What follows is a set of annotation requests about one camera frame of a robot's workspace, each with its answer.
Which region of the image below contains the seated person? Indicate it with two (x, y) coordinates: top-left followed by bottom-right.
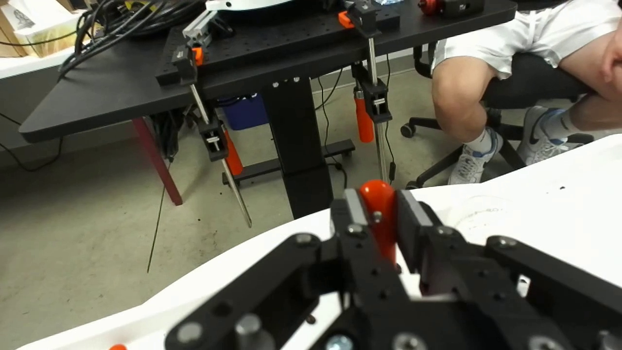
(432, 0), (622, 184)

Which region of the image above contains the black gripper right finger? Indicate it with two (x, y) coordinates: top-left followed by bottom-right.
(397, 190), (520, 323)

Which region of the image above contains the white plastic tray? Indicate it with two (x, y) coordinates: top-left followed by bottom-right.
(20, 136), (622, 350)

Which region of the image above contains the bundle of black cables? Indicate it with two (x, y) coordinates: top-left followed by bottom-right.
(57, 0), (211, 79)

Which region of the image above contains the black office chair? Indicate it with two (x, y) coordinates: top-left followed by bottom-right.
(401, 48), (592, 188)

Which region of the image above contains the black workbench table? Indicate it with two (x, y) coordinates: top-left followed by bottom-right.
(20, 0), (516, 216)

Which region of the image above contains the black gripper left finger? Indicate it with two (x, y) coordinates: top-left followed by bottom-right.
(329, 188), (417, 350)

